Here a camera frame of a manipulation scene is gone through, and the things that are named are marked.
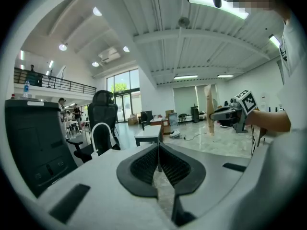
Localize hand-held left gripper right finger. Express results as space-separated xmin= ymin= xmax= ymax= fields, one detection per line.
xmin=158 ymin=142 xmax=207 ymax=227

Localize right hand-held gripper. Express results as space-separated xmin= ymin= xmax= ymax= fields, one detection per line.
xmin=209 ymin=89 xmax=259 ymax=134

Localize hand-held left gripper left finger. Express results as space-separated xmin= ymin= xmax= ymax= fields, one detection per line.
xmin=117 ymin=143 xmax=160 ymax=198

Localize person's right forearm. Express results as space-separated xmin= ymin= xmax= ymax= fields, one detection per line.
xmin=246 ymin=109 xmax=292 ymax=133

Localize tall black cabinet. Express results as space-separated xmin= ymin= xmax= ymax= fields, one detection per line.
xmin=190 ymin=106 xmax=200 ymax=123

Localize white table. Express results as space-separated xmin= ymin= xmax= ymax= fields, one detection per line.
xmin=134 ymin=125 xmax=164 ymax=147

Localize brown wooden chair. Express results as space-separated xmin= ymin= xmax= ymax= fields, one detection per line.
xmin=257 ymin=127 xmax=268 ymax=148

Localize cardboard box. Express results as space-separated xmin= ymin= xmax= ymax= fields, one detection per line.
xmin=127 ymin=114 xmax=139 ymax=126

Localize black office chair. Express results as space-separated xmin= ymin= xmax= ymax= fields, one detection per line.
xmin=66 ymin=90 xmax=121 ymax=164

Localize glass entrance doors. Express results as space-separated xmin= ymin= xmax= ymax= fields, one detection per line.
xmin=106 ymin=68 xmax=141 ymax=123

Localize person's white shirt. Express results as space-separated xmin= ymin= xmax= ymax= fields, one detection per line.
xmin=230 ymin=8 xmax=307 ymax=230

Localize large black machine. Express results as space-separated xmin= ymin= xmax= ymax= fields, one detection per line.
xmin=4 ymin=99 xmax=79 ymax=198

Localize white ceiling air conditioner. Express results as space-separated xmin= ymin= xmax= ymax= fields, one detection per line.
xmin=97 ymin=47 xmax=121 ymax=63

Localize black balcony railing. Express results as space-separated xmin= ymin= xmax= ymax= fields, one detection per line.
xmin=13 ymin=67 xmax=97 ymax=95

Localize clear water bottle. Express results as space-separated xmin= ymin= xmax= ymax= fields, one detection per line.
xmin=23 ymin=80 xmax=31 ymax=98

